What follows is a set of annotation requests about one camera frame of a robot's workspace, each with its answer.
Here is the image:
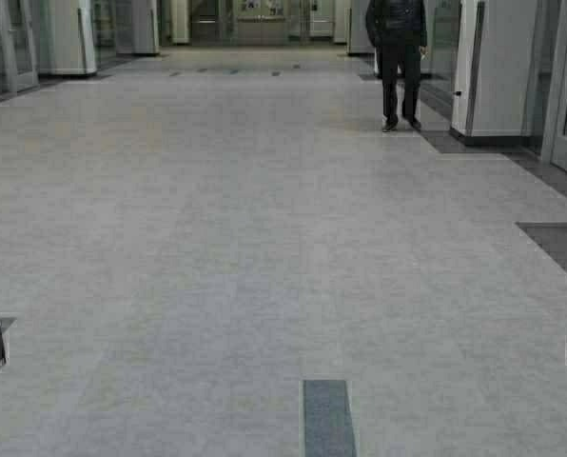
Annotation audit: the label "white pillar right near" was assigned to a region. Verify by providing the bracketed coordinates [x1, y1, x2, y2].
[450, 1, 544, 147]

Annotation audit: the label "white pillar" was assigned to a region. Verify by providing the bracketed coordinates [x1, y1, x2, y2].
[114, 0, 160, 56]
[32, 0, 97, 77]
[450, 1, 544, 147]

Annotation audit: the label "person in dark clothes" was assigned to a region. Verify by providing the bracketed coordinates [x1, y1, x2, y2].
[365, 0, 427, 132]

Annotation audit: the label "glass door left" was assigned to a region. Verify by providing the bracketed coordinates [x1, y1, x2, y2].
[0, 0, 38, 94]

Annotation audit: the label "far double doors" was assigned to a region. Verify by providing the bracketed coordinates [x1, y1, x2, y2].
[190, 0, 336, 47]

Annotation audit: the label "white pillar left far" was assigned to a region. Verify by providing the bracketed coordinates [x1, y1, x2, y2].
[114, 0, 160, 56]

